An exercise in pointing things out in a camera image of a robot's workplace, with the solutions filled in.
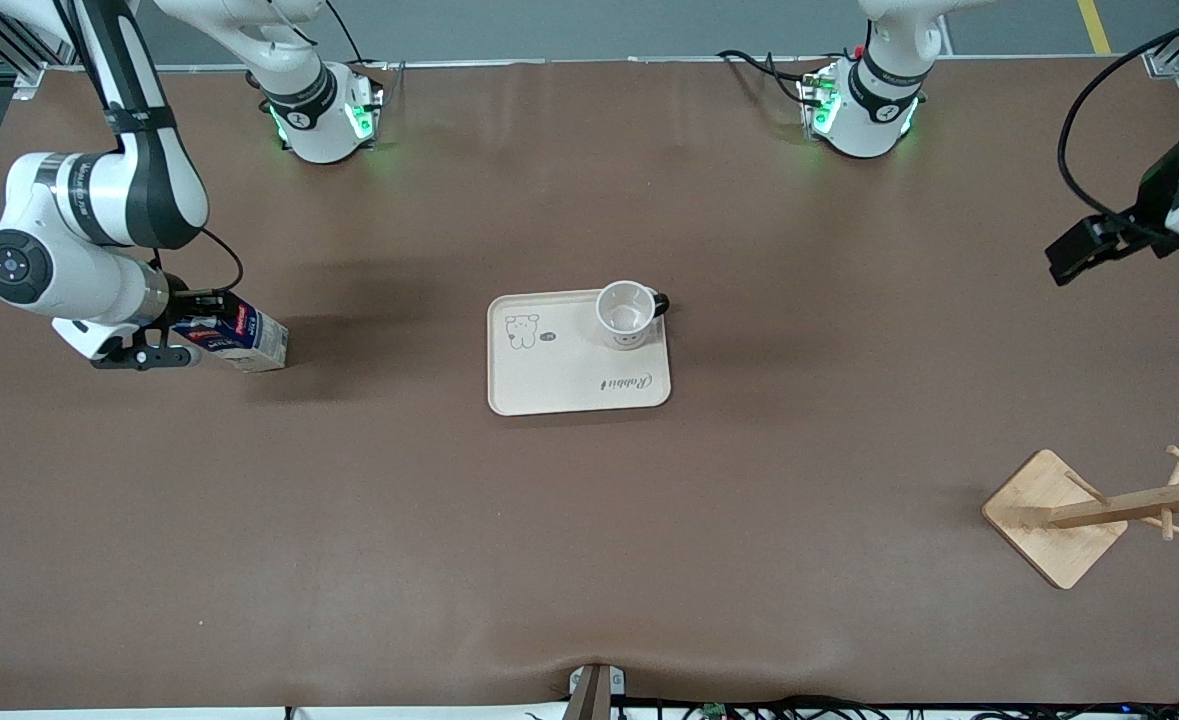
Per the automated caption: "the black base power cable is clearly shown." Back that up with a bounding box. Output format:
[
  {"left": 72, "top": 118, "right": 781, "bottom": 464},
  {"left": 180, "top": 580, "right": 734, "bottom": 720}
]
[
  {"left": 321, "top": 0, "right": 368, "bottom": 69},
  {"left": 717, "top": 48, "right": 812, "bottom": 106}
]

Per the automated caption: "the white smiley face cup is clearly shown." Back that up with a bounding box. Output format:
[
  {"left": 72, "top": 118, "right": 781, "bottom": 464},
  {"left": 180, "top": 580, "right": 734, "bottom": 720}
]
[{"left": 595, "top": 280, "right": 671, "bottom": 351}]

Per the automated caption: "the blue Pascal milk carton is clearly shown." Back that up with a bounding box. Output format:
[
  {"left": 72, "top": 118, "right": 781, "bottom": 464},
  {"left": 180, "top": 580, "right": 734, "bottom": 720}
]
[{"left": 171, "top": 292, "right": 290, "bottom": 373}]

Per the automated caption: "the wooden mug rack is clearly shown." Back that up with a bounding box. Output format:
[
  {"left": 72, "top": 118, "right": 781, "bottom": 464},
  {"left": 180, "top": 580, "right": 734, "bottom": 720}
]
[{"left": 981, "top": 445, "right": 1179, "bottom": 591}]

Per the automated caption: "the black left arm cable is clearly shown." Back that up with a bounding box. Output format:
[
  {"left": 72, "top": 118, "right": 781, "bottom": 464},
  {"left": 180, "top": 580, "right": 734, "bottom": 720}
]
[{"left": 1059, "top": 8, "right": 1179, "bottom": 241}]

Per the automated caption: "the white rabbit print tray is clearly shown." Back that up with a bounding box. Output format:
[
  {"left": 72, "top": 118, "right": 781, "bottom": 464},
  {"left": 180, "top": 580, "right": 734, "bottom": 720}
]
[{"left": 487, "top": 290, "right": 673, "bottom": 417}]

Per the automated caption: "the metal table edge clamp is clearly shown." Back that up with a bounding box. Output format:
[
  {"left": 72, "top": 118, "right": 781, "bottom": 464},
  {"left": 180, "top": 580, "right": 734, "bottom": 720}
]
[{"left": 567, "top": 663, "right": 628, "bottom": 720}]

